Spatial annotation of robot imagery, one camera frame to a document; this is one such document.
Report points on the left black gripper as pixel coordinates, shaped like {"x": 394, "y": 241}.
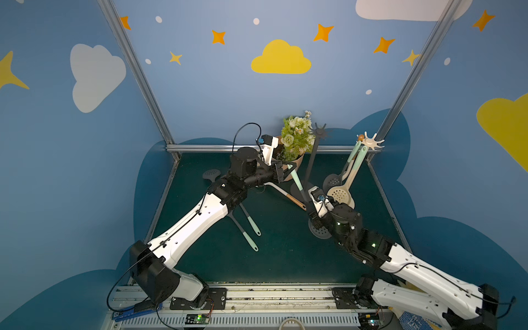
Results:
{"x": 278, "y": 171}

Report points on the grey skimmer mint handle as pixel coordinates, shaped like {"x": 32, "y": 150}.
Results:
{"x": 253, "y": 224}
{"x": 246, "y": 236}
{"x": 322, "y": 233}
{"x": 337, "y": 180}

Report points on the cream skimmer mint handle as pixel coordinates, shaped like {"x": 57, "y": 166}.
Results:
{"x": 342, "y": 194}

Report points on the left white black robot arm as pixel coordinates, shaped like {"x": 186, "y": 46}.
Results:
{"x": 152, "y": 264}

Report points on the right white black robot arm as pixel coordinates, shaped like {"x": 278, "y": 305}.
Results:
{"x": 448, "y": 302}

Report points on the dark grey utensil rack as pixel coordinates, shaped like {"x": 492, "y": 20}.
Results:
{"x": 320, "y": 134}

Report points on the all grey slotted skimmer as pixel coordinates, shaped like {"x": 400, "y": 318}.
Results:
{"x": 211, "y": 175}

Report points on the cream utensil rack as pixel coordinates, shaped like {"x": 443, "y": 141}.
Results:
{"x": 371, "y": 143}

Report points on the pink ribbed flower pot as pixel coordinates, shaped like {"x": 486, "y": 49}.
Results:
{"x": 295, "y": 163}

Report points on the green white artificial flowers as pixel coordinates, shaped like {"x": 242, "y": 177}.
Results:
{"x": 297, "y": 137}

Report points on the yellow blue work glove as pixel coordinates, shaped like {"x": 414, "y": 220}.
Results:
{"x": 409, "y": 320}

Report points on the blue handheld device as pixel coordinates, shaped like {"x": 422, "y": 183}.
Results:
{"x": 136, "y": 311}

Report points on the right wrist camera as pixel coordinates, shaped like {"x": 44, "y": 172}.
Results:
{"x": 318, "y": 200}

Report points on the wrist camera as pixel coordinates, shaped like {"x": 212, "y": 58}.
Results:
{"x": 318, "y": 200}
{"x": 268, "y": 144}

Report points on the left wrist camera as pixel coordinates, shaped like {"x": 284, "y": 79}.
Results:
{"x": 268, "y": 144}

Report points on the cream skimmer wooden handle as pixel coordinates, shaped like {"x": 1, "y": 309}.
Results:
{"x": 287, "y": 195}

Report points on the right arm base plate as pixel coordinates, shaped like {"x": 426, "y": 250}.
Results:
{"x": 350, "y": 298}

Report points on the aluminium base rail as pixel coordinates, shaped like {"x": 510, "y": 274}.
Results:
{"x": 267, "y": 306}

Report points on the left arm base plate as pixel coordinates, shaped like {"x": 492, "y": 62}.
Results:
{"x": 215, "y": 298}

